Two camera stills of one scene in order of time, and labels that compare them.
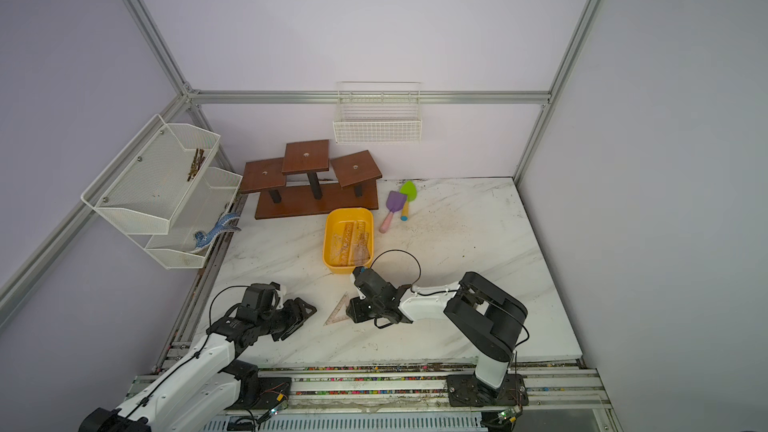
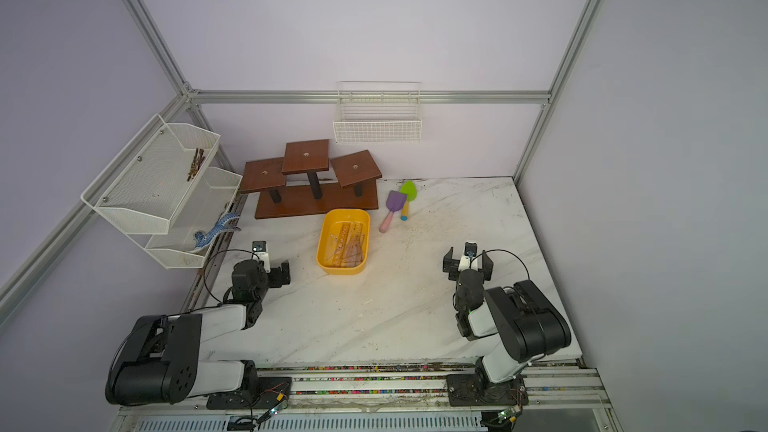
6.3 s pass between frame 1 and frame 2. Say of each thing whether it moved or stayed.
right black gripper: moved
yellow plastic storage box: stayed
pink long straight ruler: stayed
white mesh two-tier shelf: stayed
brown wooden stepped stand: stayed
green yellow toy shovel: stayed
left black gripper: moved
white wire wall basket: stayed
